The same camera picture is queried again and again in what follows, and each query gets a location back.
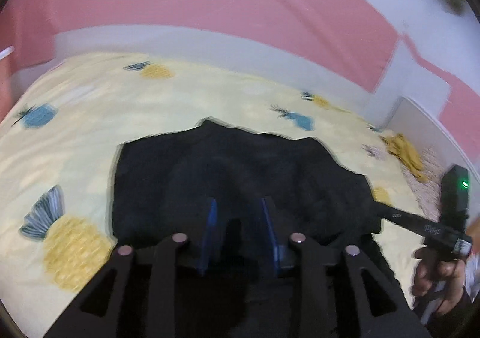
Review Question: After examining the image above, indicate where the black puffer jacket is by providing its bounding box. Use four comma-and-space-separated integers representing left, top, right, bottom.
110, 118, 413, 338

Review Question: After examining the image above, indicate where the person right hand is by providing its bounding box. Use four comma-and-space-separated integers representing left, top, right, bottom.
411, 247, 474, 318

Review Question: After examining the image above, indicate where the mustard yellow cloth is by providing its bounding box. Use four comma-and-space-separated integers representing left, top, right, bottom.
381, 133, 428, 183

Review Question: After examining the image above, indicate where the white headboard panel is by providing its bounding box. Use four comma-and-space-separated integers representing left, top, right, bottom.
385, 97, 478, 175

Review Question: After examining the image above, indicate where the pink storage box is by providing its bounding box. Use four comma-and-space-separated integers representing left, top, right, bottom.
0, 46, 15, 121

